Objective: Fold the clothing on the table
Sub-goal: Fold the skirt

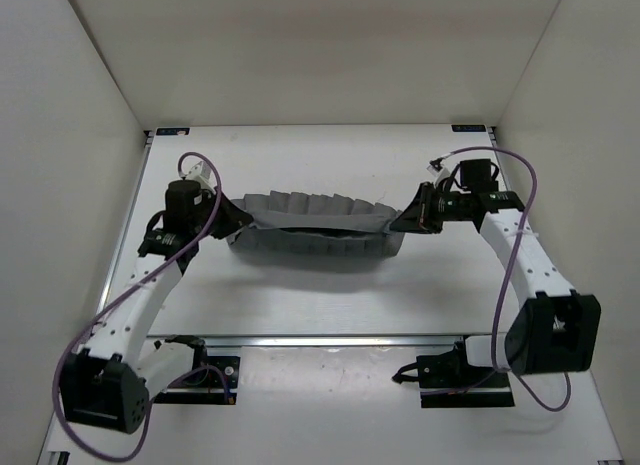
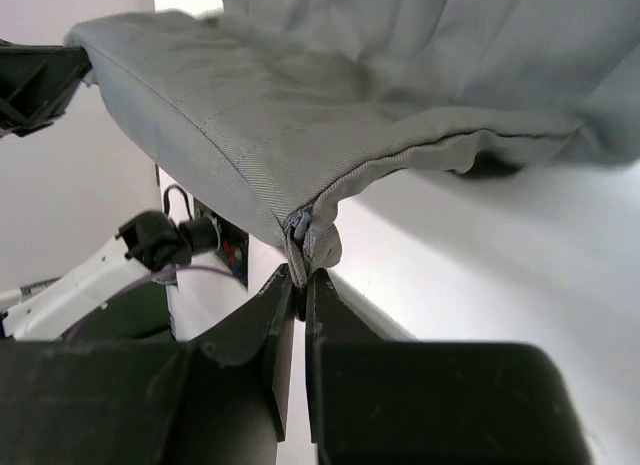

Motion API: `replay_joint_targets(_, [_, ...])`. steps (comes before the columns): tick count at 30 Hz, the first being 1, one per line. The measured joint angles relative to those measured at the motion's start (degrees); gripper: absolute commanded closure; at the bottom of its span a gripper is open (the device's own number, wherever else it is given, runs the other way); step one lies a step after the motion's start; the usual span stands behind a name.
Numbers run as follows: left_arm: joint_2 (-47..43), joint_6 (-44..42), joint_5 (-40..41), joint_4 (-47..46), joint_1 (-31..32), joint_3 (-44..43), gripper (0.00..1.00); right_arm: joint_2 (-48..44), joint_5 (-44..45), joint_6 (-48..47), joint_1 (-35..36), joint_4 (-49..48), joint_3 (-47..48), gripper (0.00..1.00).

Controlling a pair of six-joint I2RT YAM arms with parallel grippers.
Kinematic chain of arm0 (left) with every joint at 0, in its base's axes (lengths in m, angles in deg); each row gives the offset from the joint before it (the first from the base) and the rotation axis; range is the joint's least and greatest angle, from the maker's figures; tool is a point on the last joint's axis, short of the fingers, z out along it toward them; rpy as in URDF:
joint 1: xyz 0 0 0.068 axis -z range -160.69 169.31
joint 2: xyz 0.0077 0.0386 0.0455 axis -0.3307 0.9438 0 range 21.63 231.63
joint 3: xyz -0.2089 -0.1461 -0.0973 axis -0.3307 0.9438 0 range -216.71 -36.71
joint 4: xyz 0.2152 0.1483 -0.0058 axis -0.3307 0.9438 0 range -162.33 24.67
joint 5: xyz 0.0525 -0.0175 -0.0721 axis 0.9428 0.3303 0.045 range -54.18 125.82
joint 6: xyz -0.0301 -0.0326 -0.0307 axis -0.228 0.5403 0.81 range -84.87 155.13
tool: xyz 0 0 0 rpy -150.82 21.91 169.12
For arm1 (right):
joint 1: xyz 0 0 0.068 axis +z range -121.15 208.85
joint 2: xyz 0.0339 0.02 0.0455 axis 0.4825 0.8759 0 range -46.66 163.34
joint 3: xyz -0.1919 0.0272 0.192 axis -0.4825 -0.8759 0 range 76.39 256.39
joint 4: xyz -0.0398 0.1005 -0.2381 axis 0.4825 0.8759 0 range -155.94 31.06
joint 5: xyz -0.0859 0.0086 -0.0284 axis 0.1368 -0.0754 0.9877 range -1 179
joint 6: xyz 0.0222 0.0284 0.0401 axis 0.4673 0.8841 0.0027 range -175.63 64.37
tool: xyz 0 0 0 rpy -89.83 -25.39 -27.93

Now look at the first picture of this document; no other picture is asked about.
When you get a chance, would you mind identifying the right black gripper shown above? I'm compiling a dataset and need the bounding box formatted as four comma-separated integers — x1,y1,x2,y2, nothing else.
391,182,470,235

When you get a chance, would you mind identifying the grey pleated skirt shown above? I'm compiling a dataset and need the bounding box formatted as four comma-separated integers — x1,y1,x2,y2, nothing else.
227,191,404,260

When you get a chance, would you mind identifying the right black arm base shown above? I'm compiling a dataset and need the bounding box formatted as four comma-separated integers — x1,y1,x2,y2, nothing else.
391,341,515,409

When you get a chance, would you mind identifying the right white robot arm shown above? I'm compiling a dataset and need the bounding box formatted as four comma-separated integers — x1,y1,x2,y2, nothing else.
390,159,601,386

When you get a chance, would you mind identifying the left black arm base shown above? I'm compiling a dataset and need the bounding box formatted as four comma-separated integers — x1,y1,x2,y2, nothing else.
150,335,241,406

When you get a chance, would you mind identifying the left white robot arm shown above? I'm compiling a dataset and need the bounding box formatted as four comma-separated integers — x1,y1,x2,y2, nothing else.
55,179,253,434

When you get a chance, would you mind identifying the left blue table label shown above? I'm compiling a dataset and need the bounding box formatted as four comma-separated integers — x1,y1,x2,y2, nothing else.
155,127,190,136

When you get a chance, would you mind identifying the blue table label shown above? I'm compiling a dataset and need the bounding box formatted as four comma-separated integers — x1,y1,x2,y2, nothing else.
155,127,190,136
451,124,486,133

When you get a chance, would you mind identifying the right blue table label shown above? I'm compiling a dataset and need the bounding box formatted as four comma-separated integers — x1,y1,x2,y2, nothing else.
451,124,486,133

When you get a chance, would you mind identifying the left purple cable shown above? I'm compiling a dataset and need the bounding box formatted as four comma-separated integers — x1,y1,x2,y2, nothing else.
52,152,237,461

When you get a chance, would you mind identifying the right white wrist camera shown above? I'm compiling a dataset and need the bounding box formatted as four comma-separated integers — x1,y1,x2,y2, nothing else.
427,155,458,192

